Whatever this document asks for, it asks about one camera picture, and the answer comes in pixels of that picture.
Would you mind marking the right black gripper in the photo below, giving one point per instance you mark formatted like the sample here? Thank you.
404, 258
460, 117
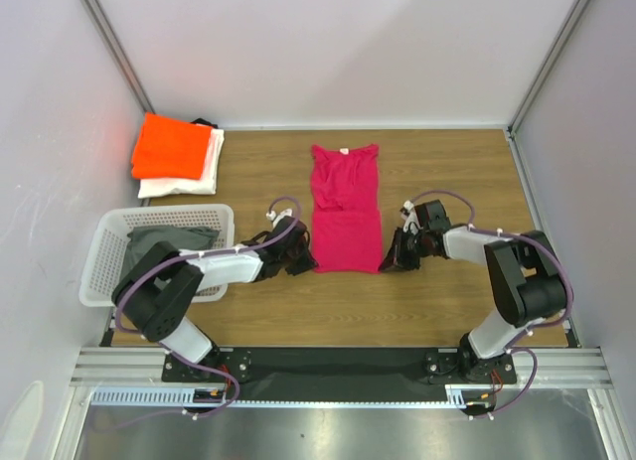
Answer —
406, 246

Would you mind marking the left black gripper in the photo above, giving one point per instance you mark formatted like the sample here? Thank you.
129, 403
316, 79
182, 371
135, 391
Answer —
307, 262

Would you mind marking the pink t shirt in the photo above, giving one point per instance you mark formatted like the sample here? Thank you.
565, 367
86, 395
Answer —
346, 220

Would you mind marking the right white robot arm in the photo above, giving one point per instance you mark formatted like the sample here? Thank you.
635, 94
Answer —
528, 284

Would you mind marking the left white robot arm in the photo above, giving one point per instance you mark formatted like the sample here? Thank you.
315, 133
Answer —
156, 294

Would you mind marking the white folded t shirt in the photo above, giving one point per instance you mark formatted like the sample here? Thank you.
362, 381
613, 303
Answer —
205, 185

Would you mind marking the grey t shirt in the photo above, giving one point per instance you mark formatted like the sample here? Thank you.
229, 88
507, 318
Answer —
141, 239

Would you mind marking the black folded t shirt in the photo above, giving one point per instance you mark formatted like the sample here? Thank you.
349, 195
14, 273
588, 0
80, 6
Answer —
204, 122

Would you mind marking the orange folded t shirt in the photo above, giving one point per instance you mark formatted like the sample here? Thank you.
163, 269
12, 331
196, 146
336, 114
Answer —
169, 148

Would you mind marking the white plastic basket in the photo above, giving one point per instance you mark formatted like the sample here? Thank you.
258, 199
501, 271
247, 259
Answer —
104, 262

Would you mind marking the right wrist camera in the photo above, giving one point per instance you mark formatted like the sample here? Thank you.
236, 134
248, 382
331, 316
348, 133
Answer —
410, 218

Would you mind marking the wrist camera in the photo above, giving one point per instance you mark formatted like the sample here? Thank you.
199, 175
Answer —
275, 217
410, 218

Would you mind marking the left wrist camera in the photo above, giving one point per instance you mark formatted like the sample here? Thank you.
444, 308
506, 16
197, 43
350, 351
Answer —
275, 217

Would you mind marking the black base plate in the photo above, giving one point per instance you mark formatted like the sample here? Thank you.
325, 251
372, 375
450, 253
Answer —
300, 368

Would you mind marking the white cable duct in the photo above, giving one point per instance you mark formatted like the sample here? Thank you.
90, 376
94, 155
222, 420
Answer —
202, 398

